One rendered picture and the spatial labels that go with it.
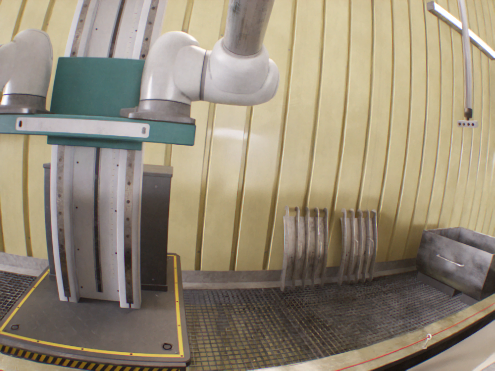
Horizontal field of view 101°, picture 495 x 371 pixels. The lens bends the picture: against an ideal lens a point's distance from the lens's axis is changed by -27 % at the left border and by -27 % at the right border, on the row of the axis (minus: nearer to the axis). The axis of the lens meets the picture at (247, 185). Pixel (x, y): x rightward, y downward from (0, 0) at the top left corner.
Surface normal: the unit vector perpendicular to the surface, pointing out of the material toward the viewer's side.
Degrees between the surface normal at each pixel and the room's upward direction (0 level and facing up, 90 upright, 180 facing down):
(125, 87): 90
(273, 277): 90
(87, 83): 90
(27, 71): 91
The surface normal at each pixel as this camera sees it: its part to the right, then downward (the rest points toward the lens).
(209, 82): -0.02, 0.58
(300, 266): 0.28, 0.10
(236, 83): -0.04, 0.91
